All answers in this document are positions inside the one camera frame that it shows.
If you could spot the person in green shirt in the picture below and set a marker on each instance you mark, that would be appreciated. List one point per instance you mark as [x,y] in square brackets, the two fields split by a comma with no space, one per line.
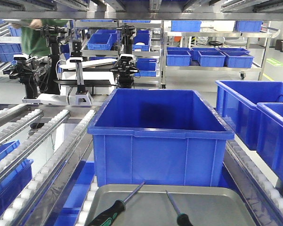
[32,42]

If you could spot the blue bin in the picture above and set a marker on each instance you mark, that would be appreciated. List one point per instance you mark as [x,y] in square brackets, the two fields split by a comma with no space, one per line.
[13,184]
[237,105]
[270,139]
[160,137]

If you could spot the black green screwdriver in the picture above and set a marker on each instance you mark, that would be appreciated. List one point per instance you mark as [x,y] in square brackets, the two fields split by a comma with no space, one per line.
[182,218]

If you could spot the blue bin right rear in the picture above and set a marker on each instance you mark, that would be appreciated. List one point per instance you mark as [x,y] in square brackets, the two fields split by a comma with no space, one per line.
[237,105]

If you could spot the blue bin in front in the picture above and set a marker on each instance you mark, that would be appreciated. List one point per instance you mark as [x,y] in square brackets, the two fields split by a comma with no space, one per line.
[160,137]

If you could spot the blue bin lower left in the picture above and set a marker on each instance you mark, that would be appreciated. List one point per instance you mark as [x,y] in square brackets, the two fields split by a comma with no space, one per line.
[13,184]

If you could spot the steel cart with bins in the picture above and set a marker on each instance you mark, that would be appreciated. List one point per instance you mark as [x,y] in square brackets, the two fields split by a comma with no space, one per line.
[207,49]

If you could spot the screwdriver with metal shaft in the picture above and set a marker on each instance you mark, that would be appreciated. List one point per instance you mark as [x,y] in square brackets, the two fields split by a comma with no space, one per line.
[107,217]

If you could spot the blue bin right front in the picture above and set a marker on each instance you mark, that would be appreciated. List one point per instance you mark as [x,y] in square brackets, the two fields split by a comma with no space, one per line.
[270,139]

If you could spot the white mobile robot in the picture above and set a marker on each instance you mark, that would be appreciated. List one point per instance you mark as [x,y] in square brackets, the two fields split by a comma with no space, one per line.
[36,75]

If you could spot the large grey metal tray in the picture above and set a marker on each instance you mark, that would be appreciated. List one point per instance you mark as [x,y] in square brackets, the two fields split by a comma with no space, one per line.
[205,206]

